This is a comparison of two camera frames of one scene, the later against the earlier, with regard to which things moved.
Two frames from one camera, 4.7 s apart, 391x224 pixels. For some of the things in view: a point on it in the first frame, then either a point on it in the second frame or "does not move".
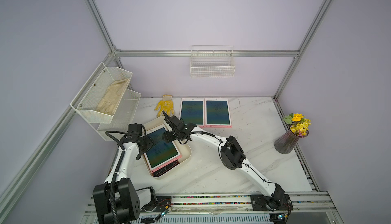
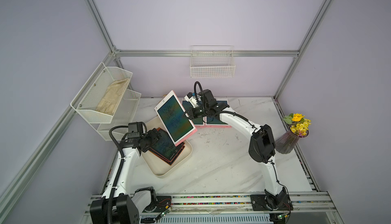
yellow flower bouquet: x=299 y=126 does not move
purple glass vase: x=286 y=143 does not move
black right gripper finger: x=168 y=136 to x=189 y=113
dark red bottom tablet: x=159 y=172 to x=165 y=149
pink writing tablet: x=162 y=153 to x=172 y=115
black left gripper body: x=147 y=143 does not move
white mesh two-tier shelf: x=106 y=103 does not move
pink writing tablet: x=217 y=113 does not move
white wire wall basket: x=212 y=61 does not move
